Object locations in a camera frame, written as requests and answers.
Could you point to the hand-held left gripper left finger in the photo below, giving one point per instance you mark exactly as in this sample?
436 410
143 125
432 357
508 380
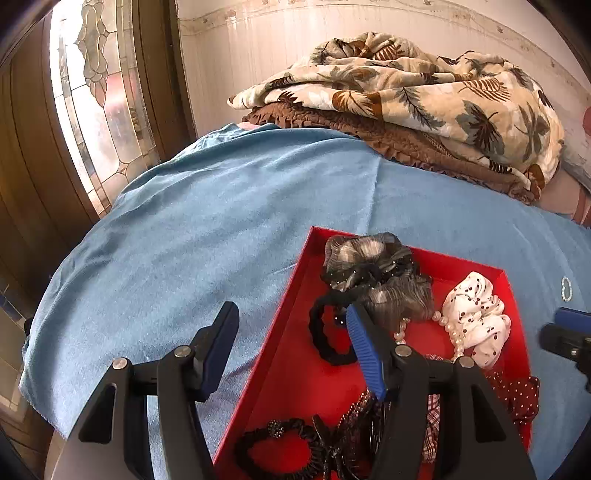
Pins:
219 350

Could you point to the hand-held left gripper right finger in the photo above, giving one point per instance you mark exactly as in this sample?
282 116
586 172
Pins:
364 350

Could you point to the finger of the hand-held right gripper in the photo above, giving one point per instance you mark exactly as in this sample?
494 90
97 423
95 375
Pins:
561 341

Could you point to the red polka dot hair bow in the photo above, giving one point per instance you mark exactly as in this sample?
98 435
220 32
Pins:
517 397

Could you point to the red cardboard box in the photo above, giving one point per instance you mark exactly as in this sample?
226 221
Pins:
295 369

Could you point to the black beaded scrunchie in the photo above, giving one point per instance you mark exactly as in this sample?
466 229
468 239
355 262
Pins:
249 443

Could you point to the black hair claw clip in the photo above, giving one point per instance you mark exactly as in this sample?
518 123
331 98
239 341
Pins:
332 443

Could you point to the grey sheer scrunchie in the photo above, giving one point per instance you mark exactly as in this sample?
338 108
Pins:
369 263

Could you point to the white printed scrunchie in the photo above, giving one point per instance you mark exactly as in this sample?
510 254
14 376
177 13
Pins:
475 314

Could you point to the blue cloth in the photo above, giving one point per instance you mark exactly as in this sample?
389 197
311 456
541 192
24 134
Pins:
184 230

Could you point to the pink patterned bedsheet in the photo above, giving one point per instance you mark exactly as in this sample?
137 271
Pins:
563 198

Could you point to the brown ruffled blanket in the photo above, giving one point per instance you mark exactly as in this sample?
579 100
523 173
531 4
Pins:
369 134

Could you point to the leaf print blanket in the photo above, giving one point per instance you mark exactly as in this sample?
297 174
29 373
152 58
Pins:
415 92

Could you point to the stained glass window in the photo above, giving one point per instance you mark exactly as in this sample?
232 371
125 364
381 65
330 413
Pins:
101 92

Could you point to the wooden window frame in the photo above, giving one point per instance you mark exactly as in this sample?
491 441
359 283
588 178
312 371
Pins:
27 161

